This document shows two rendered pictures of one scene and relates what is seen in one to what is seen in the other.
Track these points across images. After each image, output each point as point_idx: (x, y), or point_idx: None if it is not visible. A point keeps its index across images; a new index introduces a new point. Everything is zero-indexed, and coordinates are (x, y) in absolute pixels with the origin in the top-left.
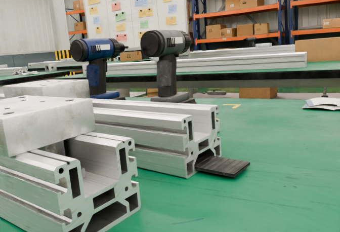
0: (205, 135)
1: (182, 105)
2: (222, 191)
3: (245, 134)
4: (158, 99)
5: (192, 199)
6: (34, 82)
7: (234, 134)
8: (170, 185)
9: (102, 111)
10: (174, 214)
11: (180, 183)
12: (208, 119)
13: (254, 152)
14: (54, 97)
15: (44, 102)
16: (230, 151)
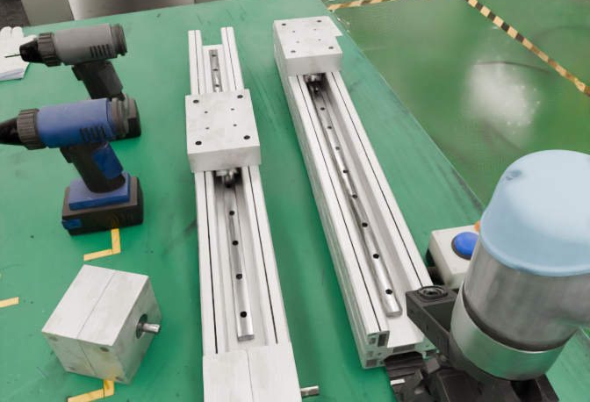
0: (206, 46)
1: (197, 41)
2: (237, 47)
3: (137, 74)
4: (127, 102)
5: (253, 50)
6: (223, 132)
7: (140, 78)
8: (247, 61)
9: (237, 63)
10: (268, 48)
11: (241, 60)
12: (201, 38)
13: (176, 58)
14: (281, 36)
15: (294, 29)
16: (180, 66)
